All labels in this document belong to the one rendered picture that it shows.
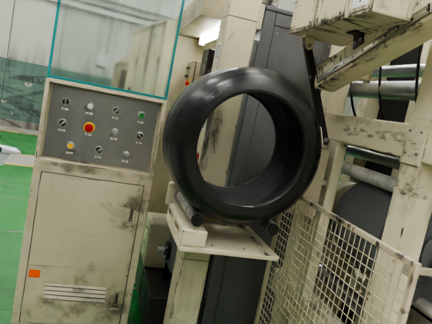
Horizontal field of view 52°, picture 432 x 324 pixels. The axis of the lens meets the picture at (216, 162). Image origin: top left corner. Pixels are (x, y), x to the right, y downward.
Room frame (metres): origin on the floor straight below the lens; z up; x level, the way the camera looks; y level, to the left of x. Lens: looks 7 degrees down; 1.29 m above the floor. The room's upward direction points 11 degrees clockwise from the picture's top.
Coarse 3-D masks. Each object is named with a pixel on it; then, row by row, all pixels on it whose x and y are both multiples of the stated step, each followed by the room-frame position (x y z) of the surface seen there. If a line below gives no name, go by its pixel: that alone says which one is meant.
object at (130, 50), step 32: (64, 0) 2.01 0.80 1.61; (96, 0) 2.05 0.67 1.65; (128, 0) 2.08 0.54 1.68; (160, 0) 2.12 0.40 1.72; (64, 32) 2.02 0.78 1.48; (96, 32) 2.05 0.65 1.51; (128, 32) 2.09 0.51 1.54; (160, 32) 2.13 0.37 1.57; (64, 64) 2.02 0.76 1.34; (96, 64) 2.06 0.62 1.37; (128, 64) 2.09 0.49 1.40; (160, 64) 2.13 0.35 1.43; (160, 96) 2.13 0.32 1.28
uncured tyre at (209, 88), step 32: (192, 96) 1.47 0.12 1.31; (224, 96) 1.45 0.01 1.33; (256, 96) 1.77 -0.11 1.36; (288, 96) 1.51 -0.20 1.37; (192, 128) 1.44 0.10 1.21; (288, 128) 1.80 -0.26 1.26; (192, 160) 1.44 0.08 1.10; (288, 160) 1.79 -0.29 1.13; (192, 192) 1.46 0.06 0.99; (224, 192) 1.75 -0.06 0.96; (256, 192) 1.78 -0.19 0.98; (288, 192) 1.53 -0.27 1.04
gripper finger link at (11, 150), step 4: (4, 148) 1.24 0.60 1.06; (8, 148) 1.25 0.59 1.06; (12, 148) 1.26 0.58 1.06; (16, 148) 1.27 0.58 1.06; (0, 152) 1.25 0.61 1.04; (4, 152) 1.25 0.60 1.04; (8, 152) 1.25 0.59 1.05; (12, 152) 1.26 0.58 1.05; (16, 152) 1.27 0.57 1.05; (20, 152) 1.27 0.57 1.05; (0, 156) 1.25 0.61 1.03; (4, 156) 1.25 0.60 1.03; (0, 160) 1.25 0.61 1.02; (4, 160) 1.26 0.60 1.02; (0, 164) 1.25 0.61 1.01
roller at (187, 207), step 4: (180, 192) 1.77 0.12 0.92; (176, 196) 1.79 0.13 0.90; (180, 196) 1.73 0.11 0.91; (180, 200) 1.70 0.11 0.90; (184, 200) 1.65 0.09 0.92; (184, 204) 1.61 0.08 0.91; (188, 204) 1.58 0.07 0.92; (184, 208) 1.59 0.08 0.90; (188, 208) 1.55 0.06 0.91; (192, 208) 1.53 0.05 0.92; (188, 212) 1.52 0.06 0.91; (192, 212) 1.49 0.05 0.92; (196, 212) 1.48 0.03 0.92; (188, 216) 1.50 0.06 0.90; (192, 216) 1.46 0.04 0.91; (196, 216) 1.46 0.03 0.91; (200, 216) 1.46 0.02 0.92; (192, 220) 1.46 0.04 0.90; (196, 220) 1.46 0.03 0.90; (200, 220) 1.47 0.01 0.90; (196, 224) 1.46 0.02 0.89; (200, 224) 1.47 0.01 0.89
